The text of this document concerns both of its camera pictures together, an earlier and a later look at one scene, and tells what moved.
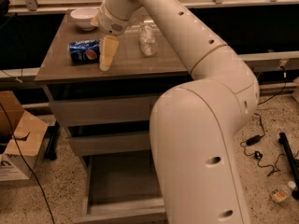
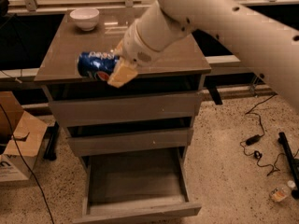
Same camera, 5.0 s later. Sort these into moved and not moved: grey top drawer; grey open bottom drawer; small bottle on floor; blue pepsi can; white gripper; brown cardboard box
Moved: white gripper; blue pepsi can
Not moved: brown cardboard box; grey top drawer; grey open bottom drawer; small bottle on floor
